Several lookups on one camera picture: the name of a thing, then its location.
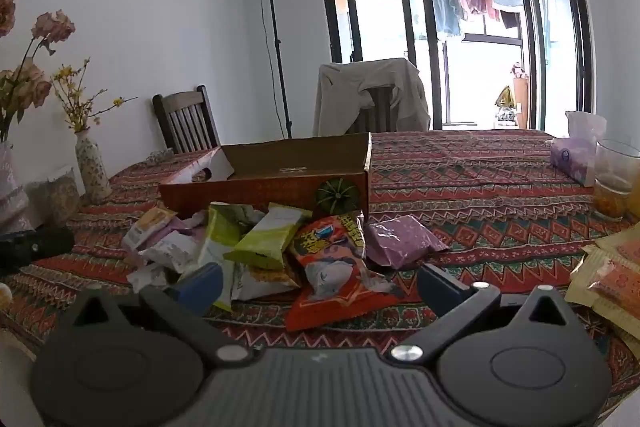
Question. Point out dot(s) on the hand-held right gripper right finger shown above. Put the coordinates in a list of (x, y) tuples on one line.
[(440, 292)]

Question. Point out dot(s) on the lime green snack packet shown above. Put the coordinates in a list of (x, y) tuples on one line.
[(265, 237)]

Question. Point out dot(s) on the purple tissue pack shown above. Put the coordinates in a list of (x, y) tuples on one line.
[(570, 157)]

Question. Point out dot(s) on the green white snack packet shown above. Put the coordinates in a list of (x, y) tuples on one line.
[(220, 227)]

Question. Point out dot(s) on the red snack packet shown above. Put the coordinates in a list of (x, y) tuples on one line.
[(330, 267)]

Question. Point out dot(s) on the pale yellow snack packet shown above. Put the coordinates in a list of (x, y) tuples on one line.
[(610, 287), (627, 252)]

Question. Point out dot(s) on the purple snack packet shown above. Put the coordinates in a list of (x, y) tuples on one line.
[(189, 222), (400, 239)]

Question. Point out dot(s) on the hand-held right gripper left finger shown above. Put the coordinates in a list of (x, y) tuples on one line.
[(201, 288)]

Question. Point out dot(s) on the wooden balcony cabinet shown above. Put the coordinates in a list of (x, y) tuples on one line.
[(521, 102)]

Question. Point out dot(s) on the orange cardboard box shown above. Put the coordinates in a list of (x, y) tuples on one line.
[(280, 194)]

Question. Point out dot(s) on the dried pink flower bouquet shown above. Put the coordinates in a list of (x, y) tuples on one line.
[(50, 27)]

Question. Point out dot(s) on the black hanging item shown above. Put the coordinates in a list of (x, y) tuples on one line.
[(510, 19)]

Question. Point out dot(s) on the beige jacket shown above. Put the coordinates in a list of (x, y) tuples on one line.
[(350, 97)]

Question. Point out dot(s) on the clear plastic bag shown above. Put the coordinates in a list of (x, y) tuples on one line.
[(55, 202)]

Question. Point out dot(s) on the floral ceramic vase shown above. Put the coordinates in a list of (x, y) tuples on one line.
[(92, 172)]

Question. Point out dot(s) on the gold ornament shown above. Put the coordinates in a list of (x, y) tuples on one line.
[(505, 102)]

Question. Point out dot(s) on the pale pink snack packet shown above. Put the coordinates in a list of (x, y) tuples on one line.
[(170, 252)]

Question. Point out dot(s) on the white textured vase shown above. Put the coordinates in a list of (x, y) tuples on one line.
[(10, 187)]

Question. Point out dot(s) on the dark wooden chair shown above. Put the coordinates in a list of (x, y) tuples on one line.
[(182, 122)]

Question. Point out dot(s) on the black framed sliding glass door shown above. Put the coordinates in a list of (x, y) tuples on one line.
[(420, 72)]

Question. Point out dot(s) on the yellow flower branches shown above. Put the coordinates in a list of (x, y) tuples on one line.
[(75, 107)]

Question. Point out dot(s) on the patterned red tablecloth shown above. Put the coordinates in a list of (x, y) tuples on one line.
[(475, 217)]

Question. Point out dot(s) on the glass of yellow drink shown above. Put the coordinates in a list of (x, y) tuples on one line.
[(612, 192)]

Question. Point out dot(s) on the wooden chair under jacket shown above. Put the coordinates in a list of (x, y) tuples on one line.
[(375, 112)]

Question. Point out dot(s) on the black light stand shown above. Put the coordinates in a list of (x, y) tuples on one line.
[(272, 7)]

